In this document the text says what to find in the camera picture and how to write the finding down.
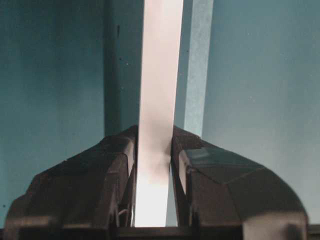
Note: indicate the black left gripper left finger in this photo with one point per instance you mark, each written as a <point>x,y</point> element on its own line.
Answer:
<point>85,197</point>

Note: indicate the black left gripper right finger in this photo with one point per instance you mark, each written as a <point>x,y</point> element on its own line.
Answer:
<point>224,195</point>

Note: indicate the white wooden board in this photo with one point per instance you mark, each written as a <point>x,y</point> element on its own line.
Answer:
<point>162,24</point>

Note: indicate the teal table cloth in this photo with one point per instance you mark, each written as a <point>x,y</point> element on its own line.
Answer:
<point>70,75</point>

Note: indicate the light blue tape strip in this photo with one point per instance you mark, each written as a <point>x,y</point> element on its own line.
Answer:
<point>199,47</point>

